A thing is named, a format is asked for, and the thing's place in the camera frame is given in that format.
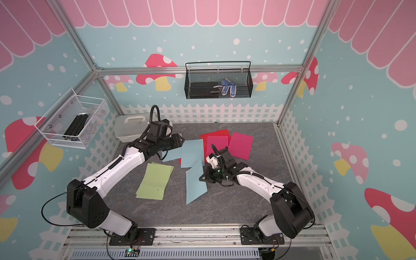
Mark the large green paper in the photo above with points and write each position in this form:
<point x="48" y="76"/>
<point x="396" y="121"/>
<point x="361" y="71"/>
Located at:
<point x="152" y="186"/>

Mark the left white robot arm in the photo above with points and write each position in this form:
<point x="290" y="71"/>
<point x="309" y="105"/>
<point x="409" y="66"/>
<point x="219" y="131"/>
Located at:
<point x="85" y="198"/>

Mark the black mesh wall basket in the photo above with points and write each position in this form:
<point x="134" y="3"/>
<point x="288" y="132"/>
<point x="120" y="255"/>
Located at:
<point x="238" y="72"/>

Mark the red paper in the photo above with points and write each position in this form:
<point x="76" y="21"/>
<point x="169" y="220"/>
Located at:
<point x="216" y="133"/>

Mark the black box in mesh basket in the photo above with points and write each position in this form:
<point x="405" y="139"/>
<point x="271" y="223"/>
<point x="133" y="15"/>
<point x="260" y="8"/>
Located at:
<point x="202" y="90"/>

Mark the green lit circuit board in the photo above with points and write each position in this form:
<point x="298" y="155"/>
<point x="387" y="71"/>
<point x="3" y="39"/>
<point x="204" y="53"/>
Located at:
<point x="132" y="252"/>

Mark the white wire wall basket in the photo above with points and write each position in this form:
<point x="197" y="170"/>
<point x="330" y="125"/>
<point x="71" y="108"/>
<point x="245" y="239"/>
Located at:
<point x="53" y="125"/>

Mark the black block in wire basket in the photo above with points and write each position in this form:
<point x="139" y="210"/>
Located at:
<point x="76" y="127"/>

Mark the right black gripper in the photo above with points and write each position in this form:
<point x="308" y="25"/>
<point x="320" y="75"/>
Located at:
<point x="207" y="175"/>

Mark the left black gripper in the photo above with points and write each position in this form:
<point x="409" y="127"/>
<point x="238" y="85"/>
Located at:
<point x="176" y="141"/>

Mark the blue white item in basket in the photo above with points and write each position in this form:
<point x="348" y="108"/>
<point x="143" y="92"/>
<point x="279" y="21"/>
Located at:
<point x="227" y="87"/>

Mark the small green paper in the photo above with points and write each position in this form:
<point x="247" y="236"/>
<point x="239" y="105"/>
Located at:
<point x="166" y="170"/>

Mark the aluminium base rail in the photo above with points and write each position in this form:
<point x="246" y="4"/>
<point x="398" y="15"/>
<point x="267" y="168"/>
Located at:
<point x="199" y="242"/>

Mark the blue paper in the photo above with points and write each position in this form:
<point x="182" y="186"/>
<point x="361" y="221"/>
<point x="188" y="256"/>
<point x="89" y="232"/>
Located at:
<point x="172" y="154"/>
<point x="192" y="153"/>
<point x="194" y="187"/>

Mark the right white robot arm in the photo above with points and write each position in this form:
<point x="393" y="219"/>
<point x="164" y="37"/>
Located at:
<point x="291" y="211"/>

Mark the magenta paper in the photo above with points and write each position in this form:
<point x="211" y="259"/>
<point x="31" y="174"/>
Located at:
<point x="219" y="141"/>
<point x="240" y="146"/>

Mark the white plastic storage box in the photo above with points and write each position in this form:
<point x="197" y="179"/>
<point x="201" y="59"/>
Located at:
<point x="130" y="127"/>

